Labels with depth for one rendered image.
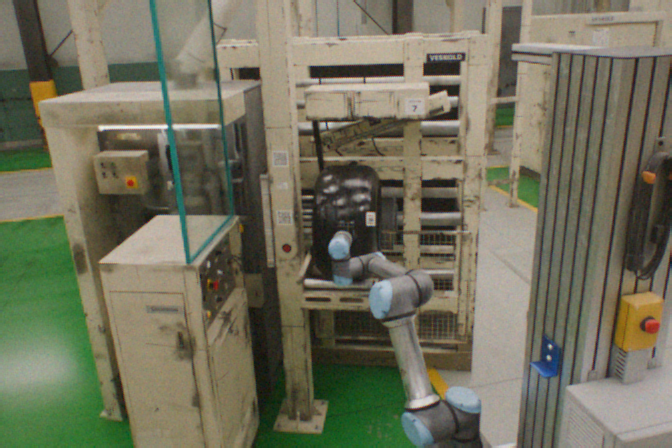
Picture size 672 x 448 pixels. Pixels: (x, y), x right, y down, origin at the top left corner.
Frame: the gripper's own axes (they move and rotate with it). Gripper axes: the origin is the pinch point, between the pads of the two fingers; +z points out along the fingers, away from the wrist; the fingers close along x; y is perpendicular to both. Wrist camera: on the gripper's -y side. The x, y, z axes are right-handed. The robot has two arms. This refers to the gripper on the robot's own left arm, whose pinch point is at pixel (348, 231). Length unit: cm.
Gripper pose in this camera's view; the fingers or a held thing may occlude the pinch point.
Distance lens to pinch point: 250.6
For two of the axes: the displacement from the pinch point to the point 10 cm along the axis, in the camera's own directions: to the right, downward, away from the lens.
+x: -9.9, -0.2, 1.3
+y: -0.1, -9.7, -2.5
